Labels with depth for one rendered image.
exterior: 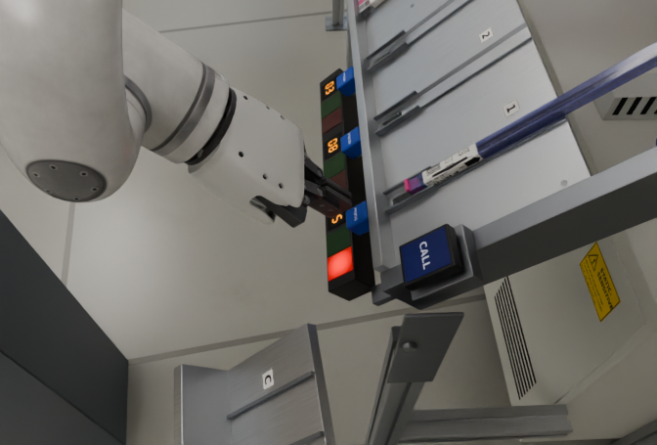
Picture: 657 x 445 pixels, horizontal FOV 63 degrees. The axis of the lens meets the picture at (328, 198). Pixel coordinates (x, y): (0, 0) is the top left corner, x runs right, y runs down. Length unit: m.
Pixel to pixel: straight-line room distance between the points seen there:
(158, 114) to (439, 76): 0.32
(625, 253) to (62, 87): 0.64
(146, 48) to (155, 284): 1.02
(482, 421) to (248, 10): 1.65
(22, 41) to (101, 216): 1.25
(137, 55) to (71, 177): 0.10
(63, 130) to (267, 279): 1.05
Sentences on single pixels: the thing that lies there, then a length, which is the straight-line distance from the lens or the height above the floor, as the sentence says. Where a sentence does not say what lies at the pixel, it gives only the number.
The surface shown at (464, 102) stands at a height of 0.79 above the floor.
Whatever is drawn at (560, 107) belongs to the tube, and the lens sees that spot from 0.49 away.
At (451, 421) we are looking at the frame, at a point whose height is 0.31.
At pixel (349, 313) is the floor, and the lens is 1.29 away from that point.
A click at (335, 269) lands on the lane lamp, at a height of 0.65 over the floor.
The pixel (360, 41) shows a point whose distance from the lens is 0.73.
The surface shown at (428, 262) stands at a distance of 0.44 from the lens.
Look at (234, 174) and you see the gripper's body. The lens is 0.45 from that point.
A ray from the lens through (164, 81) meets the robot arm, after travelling 0.41.
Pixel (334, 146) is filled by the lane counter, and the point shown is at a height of 0.66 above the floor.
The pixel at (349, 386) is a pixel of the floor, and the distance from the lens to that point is 1.23.
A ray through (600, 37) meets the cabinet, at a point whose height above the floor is 0.62.
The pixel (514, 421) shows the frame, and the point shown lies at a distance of 0.93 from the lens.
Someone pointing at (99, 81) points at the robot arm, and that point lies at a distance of 0.32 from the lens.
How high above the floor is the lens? 1.17
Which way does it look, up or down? 53 degrees down
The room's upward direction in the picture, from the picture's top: straight up
